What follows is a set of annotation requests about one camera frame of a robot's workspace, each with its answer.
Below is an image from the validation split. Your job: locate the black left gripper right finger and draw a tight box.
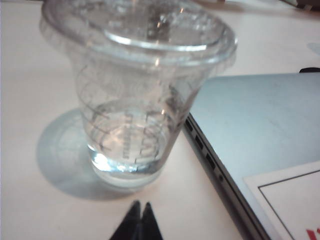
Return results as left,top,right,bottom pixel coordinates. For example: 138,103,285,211
141,201,164,240

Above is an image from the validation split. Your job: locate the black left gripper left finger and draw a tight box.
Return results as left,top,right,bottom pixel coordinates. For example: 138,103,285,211
108,199,142,240

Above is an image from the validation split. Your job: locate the clear cup with short label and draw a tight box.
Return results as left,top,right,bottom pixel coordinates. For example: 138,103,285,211
39,0,239,194

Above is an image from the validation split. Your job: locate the silver Dell laptop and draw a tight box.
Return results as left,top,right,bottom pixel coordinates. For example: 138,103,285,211
182,72,320,240

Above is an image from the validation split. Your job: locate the white red Nice Try sticker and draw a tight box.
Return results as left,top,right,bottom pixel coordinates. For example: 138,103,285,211
241,161,320,240

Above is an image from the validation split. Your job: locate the black mouse pad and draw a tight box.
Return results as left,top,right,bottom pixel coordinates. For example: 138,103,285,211
298,67,320,74

